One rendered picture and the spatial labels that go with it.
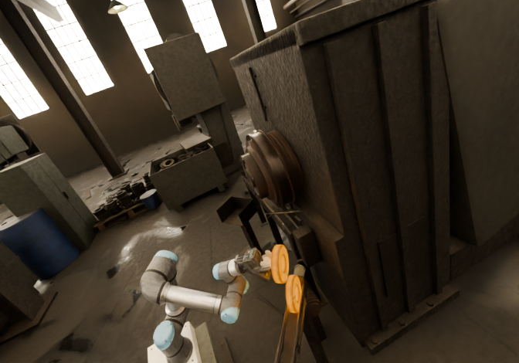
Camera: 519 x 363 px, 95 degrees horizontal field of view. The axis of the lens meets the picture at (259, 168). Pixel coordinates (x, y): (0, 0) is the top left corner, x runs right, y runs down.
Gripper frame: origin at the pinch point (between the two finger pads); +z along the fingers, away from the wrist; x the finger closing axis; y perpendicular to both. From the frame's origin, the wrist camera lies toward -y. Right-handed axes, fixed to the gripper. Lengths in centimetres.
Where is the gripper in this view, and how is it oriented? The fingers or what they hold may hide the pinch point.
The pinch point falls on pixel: (279, 260)
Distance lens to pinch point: 110.1
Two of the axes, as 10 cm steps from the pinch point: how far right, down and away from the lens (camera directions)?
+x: 2.5, -4.8, 8.4
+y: -5.4, -7.9, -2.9
